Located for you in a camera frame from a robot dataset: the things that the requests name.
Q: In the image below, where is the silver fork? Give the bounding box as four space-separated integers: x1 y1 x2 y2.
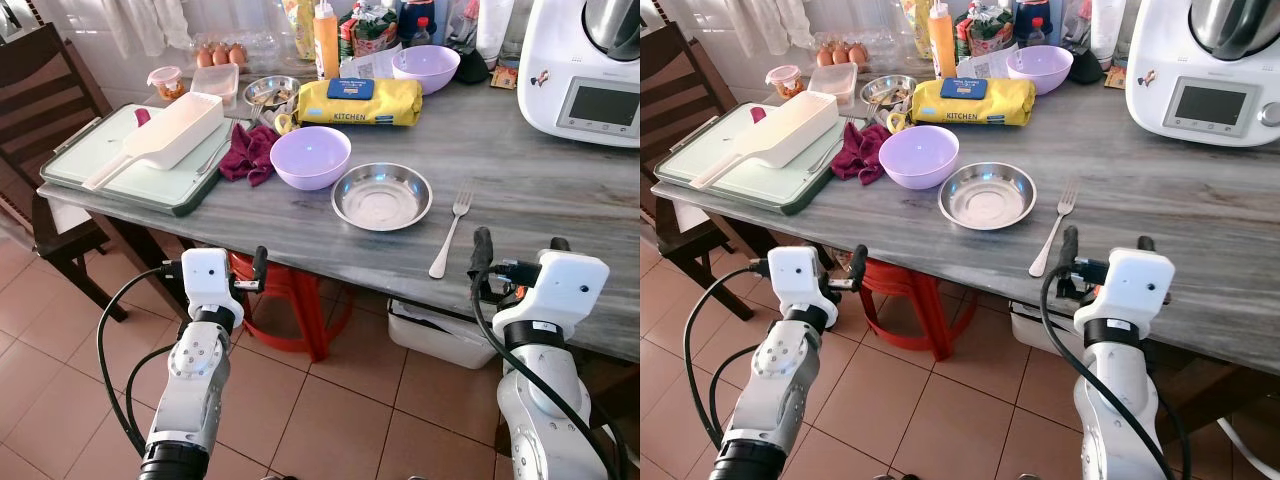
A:
429 190 474 280
1028 180 1081 279

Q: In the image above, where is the red plastic stool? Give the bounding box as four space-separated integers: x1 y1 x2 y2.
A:
228 250 353 363
858 255 979 361

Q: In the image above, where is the white plastic bin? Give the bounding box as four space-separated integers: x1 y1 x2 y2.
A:
388 298 501 369
1008 300 1086 356

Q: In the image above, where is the stainless steel plate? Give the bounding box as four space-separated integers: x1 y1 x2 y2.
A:
937 161 1038 231
331 162 434 232

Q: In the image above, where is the maroon cloth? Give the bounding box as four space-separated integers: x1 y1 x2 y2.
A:
830 122 893 187
218 122 283 188

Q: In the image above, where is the large purple plastic bowl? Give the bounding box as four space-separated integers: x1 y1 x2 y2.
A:
270 126 353 191
878 125 961 190

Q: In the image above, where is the white kitchen food processor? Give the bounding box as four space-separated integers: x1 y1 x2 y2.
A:
517 0 641 149
1125 0 1280 149

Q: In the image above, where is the yellow kitchen wipes pack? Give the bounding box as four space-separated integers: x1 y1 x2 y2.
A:
296 78 424 128
910 77 1037 127

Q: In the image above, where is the small steel bowl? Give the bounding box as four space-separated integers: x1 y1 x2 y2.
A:
860 75 917 111
243 76 301 113

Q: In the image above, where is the clear plastic box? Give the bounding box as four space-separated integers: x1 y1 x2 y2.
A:
808 62 859 107
190 64 241 109

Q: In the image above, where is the small purple plastic bowl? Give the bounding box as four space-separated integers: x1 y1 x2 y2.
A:
391 45 462 96
1006 45 1075 96

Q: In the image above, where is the small black item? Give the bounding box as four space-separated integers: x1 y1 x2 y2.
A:
1068 48 1106 84
455 48 491 84

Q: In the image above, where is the pale green serving tray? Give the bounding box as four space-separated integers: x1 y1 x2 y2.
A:
652 103 851 216
38 103 251 218

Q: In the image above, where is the small pink lidded container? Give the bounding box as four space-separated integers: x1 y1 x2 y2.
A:
147 66 187 102
766 65 806 100

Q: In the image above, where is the white paper sheet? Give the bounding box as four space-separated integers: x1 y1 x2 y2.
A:
340 55 401 81
958 50 1016 79

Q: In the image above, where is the dark wooden chair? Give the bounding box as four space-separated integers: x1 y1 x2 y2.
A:
640 22 756 321
0 22 129 323

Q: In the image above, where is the clear egg carton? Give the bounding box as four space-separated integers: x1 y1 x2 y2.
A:
190 33 283 71
812 33 901 69

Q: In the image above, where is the white bottle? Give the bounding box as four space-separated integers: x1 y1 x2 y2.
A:
475 0 516 69
1090 0 1129 69

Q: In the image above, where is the orange sauce bottle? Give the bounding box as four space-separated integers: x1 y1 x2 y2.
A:
313 2 341 81
928 2 957 79

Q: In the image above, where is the colourful snack bag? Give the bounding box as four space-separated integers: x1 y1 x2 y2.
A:
338 0 401 61
955 0 1016 59

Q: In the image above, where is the yellow food bag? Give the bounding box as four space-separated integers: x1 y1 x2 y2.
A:
283 0 317 61
900 0 933 59

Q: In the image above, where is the white curtain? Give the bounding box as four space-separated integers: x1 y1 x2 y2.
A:
735 0 811 56
100 0 191 58

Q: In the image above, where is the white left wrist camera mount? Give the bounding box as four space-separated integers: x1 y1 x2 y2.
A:
767 246 839 319
181 248 244 321

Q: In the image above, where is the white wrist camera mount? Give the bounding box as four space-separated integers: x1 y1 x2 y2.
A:
1075 248 1176 336
181 248 244 321
767 246 839 319
495 250 611 336

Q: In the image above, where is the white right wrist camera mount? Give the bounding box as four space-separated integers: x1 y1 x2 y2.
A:
1075 248 1176 336
495 250 611 336

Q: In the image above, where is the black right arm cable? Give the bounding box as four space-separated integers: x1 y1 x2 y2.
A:
1040 262 1183 480
470 262 626 480

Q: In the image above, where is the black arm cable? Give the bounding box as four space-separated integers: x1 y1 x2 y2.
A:
470 262 626 480
96 263 186 456
684 262 771 451
1040 262 1183 480

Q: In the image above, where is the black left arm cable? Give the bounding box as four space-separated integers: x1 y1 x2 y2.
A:
96 263 186 456
684 262 771 451

